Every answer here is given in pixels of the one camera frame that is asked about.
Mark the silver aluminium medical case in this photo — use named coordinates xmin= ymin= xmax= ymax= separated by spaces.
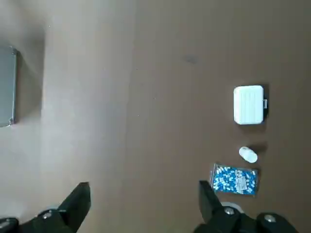
xmin=0 ymin=46 xmax=19 ymax=128

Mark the white plastic box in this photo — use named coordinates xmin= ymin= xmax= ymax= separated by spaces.
xmin=233 ymin=84 xmax=269 ymax=126

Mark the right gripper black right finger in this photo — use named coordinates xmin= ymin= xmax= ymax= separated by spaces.
xmin=194 ymin=180 xmax=302 ymax=233

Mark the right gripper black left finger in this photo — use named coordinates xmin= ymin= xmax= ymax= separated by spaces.
xmin=0 ymin=182 xmax=92 ymax=233

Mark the bag of blue white capsules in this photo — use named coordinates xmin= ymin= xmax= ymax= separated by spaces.
xmin=210 ymin=163 xmax=259 ymax=195

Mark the white pill bottle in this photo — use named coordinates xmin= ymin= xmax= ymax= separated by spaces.
xmin=239 ymin=146 xmax=259 ymax=164

